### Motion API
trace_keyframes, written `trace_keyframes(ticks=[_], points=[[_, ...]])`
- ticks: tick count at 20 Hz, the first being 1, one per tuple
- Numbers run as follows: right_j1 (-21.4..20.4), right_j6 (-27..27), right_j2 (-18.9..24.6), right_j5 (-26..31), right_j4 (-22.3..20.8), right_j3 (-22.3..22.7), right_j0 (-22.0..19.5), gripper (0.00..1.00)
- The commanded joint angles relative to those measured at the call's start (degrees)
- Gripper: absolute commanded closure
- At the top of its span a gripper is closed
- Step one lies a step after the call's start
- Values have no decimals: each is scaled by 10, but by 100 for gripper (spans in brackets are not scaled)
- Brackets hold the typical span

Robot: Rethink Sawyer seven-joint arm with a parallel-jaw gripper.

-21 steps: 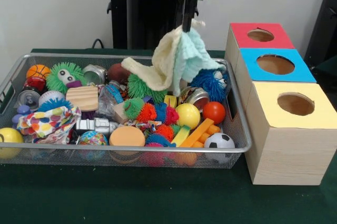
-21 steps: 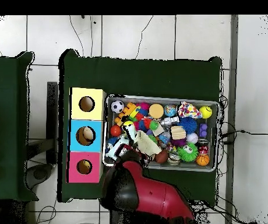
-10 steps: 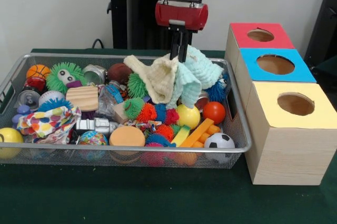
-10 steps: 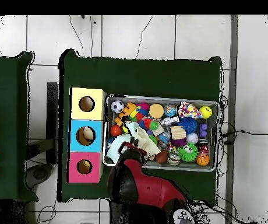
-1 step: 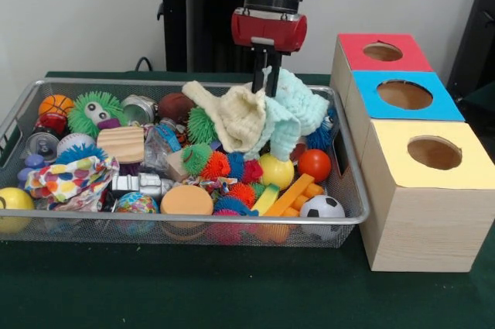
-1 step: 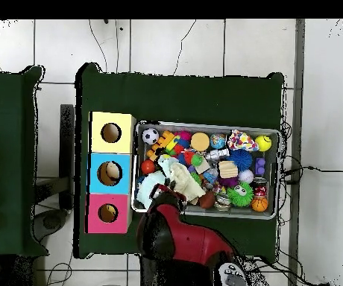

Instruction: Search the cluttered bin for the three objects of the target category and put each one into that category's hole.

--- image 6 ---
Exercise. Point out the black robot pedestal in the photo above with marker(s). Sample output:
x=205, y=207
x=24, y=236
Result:
x=174, y=277

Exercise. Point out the brown ball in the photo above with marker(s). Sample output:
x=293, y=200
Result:
x=207, y=200

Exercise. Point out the black upright panel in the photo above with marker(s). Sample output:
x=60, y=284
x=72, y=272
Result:
x=67, y=149

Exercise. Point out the cream muslin cloth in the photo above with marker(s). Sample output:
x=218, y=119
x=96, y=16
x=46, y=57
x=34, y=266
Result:
x=186, y=181

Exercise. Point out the orange foam disc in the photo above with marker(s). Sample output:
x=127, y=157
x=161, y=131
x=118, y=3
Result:
x=200, y=141

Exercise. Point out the small orange basketball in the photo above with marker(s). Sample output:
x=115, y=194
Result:
x=259, y=205

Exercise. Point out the dark green table cloth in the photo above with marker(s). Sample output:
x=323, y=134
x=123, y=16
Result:
x=10, y=149
x=174, y=98

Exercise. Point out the green puffer toy with eyes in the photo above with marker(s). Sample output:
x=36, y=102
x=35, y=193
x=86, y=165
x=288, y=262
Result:
x=240, y=195

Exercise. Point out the mint green cloth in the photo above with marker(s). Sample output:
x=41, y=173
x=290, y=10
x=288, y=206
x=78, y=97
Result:
x=147, y=184

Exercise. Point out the multicoloured globe ball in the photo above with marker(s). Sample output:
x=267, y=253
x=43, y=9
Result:
x=217, y=141

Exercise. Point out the small blue puffer ball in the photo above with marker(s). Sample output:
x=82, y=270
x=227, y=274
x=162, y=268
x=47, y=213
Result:
x=241, y=159

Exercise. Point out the red ball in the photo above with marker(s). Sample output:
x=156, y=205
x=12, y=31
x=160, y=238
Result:
x=148, y=166

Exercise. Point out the yellow smiley ball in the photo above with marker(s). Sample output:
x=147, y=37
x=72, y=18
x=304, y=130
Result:
x=263, y=143

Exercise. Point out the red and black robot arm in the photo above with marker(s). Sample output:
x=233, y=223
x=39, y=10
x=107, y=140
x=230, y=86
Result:
x=195, y=241

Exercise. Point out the white polka dot cloth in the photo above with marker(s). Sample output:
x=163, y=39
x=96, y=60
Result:
x=241, y=141

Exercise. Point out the yellow plush toy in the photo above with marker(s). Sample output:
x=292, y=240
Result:
x=111, y=210

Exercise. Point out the small soccer ball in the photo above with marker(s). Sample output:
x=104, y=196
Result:
x=150, y=136

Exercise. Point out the shallow metal mesh bin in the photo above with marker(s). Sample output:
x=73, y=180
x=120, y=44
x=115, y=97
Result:
x=234, y=213

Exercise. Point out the grey plastic base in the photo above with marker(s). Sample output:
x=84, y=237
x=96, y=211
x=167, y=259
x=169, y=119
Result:
x=50, y=222

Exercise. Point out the wooden box with three holes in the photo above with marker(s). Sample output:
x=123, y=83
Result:
x=95, y=184

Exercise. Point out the small white baseball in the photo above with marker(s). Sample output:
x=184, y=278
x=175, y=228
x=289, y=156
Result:
x=246, y=176

